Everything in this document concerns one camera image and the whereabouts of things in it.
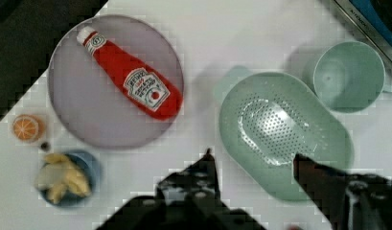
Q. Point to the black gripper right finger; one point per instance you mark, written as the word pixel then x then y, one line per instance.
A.
pixel 349 201

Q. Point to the black toaster oven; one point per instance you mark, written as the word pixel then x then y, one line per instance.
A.
pixel 372 18

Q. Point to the mint green oval strainer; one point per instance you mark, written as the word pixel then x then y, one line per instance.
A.
pixel 265 119

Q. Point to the peeled banana toy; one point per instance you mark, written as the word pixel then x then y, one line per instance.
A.
pixel 60 176

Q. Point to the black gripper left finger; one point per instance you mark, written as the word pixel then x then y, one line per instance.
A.
pixel 200 177

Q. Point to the blue bowl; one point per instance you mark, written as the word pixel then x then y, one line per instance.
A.
pixel 90 167

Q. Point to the orange slice toy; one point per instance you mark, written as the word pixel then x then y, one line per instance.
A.
pixel 28 128

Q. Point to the red ketchup bottle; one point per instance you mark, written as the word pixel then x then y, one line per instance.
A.
pixel 150 91

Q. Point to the mint green cup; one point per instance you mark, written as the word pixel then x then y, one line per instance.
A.
pixel 347 77

